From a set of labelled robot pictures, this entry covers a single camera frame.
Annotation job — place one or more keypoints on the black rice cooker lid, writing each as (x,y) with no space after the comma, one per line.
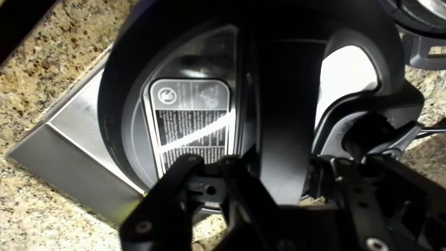
(204,70)

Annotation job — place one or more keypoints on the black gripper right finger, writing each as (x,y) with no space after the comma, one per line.
(381,214)

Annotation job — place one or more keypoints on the stainless steel sink basin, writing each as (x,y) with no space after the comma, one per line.
(74,154)

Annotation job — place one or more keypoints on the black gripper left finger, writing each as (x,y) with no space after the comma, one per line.
(158,218)

